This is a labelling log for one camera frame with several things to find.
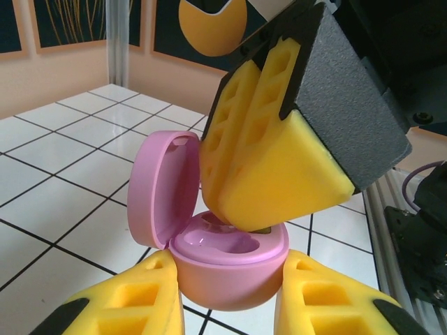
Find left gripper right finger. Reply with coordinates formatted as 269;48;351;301
274;248;431;335

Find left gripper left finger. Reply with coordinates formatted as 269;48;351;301
29;249;186;335

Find pink earbud charging case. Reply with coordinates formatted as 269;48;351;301
126;131;291;312

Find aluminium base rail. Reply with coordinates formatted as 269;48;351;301
361;167;447;335

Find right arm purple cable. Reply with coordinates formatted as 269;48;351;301
403;162;441;212

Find aluminium frame post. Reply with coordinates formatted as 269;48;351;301
106;0;131;88

